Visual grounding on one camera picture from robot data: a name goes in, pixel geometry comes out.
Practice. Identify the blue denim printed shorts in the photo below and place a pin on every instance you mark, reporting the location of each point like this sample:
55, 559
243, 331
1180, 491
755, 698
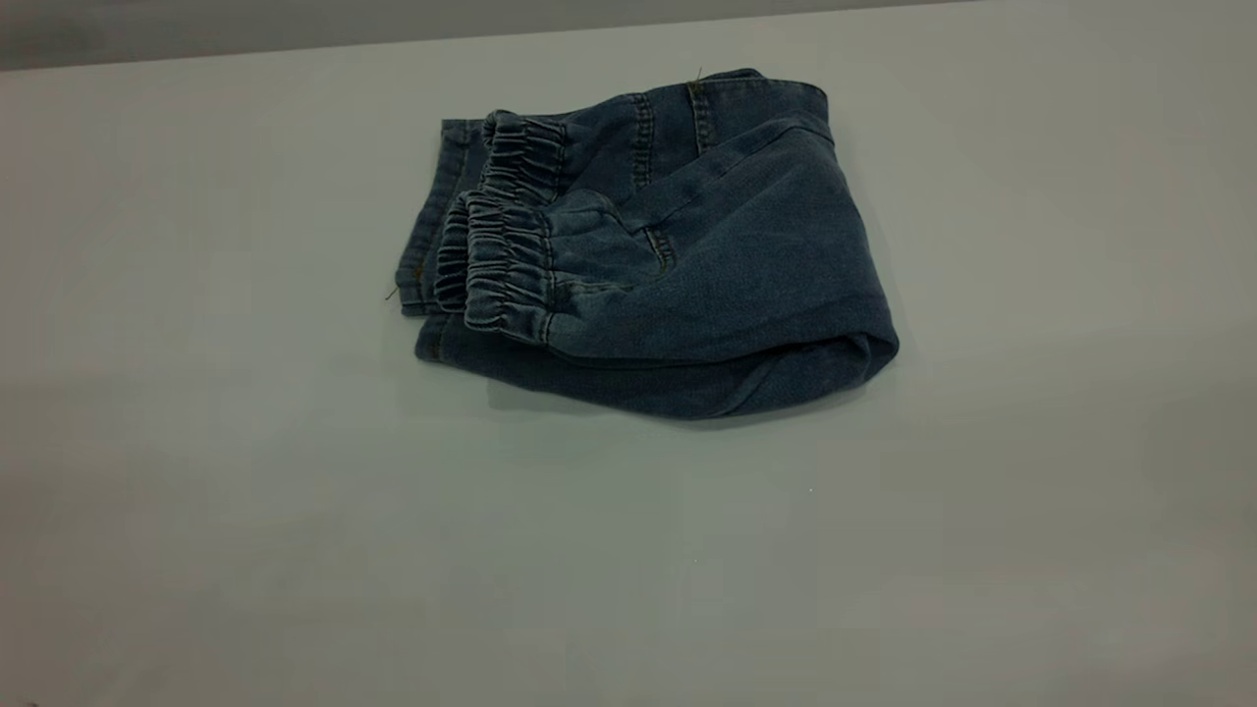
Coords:
707, 265

